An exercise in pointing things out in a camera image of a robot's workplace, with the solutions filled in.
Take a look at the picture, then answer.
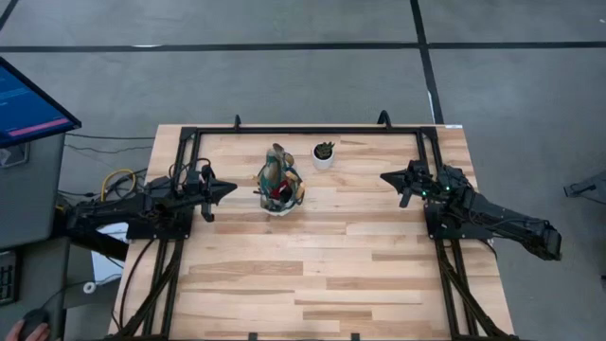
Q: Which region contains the black keyboard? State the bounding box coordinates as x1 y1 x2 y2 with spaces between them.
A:
0 250 19 305

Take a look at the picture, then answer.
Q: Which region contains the person's hand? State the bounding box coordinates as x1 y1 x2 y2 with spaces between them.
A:
4 319 51 341

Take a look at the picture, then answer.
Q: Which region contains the cream gardening bag green trim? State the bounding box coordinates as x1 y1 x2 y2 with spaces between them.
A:
257 143 307 218

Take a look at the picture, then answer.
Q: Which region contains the black computer mouse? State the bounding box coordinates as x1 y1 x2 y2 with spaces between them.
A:
18 308 48 340

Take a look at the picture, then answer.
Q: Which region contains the blue screen monitor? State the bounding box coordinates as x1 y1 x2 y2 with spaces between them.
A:
0 55 82 149

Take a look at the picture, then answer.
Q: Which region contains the grey desk unit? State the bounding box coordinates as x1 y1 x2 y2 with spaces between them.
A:
0 132 67 251

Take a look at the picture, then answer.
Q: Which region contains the yellow cable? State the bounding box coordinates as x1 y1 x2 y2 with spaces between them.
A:
100 169 137 203

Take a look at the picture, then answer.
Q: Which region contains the white paper sheet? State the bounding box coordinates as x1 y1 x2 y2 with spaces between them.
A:
91 222 127 285

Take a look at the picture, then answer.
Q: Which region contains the black metal table frame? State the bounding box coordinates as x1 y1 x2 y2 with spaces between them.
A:
111 109 520 341

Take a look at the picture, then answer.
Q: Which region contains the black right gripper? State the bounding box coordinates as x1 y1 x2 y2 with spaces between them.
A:
380 159 437 208

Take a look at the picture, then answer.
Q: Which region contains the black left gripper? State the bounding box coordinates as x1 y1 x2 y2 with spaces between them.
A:
182 164 239 223

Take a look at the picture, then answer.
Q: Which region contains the white pot with succulent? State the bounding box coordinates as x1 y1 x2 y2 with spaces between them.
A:
311 140 336 171

